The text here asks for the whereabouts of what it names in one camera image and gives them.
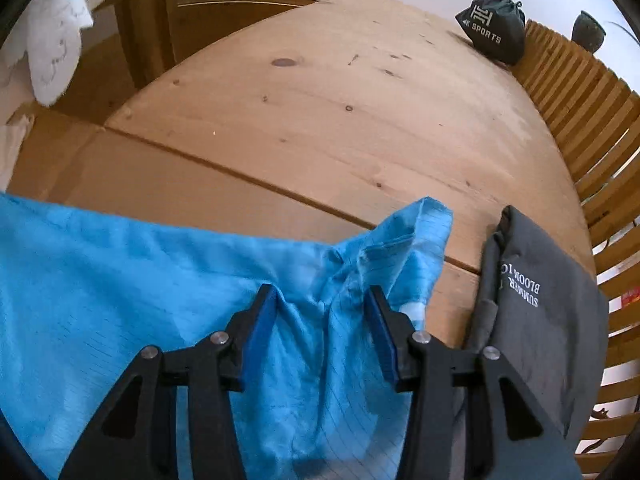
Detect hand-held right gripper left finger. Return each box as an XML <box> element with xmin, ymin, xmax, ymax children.
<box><xmin>59</xmin><ymin>283</ymin><xmax>278</xmax><ymax>480</ymax></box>

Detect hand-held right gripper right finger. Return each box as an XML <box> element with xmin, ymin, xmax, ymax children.
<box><xmin>367</xmin><ymin>285</ymin><xmax>583</xmax><ymax>480</ymax></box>

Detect blue garment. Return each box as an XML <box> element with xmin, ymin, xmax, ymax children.
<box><xmin>0</xmin><ymin>192</ymin><xmax>455</xmax><ymax>480</ymax></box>

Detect grey folded garment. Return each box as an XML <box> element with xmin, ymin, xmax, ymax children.
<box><xmin>450</xmin><ymin>205</ymin><xmax>611</xmax><ymax>480</ymax></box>

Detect wooden slatted railing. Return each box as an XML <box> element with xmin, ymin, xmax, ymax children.
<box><xmin>510</xmin><ymin>19</ymin><xmax>640</xmax><ymax>480</ymax></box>

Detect white garment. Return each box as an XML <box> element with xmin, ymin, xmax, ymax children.
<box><xmin>0</xmin><ymin>112</ymin><xmax>33</xmax><ymax>191</ymax></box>

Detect table with white lace cloth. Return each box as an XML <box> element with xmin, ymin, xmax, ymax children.
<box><xmin>0</xmin><ymin>0</ymin><xmax>346</xmax><ymax>108</ymax></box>

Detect dark ceramic vase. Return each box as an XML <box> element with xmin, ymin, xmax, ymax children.
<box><xmin>571</xmin><ymin>10</ymin><xmax>607</xmax><ymax>55</ymax></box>

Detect black drawstring bag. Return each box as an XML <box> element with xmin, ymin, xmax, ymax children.
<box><xmin>455</xmin><ymin>0</ymin><xmax>527</xmax><ymax>66</ymax></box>

